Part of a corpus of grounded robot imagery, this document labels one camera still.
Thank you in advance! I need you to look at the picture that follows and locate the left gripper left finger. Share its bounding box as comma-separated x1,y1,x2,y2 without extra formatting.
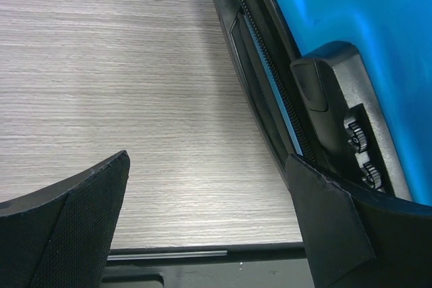
1,150,130,287

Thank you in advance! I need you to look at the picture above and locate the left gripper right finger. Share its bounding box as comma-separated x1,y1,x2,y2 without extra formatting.
286,154,431,287

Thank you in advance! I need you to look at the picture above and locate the blue suitcase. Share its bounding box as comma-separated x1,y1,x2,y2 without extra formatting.
213,0,431,205

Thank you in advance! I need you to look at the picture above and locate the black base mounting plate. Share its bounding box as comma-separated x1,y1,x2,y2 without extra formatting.
101,243,314,287

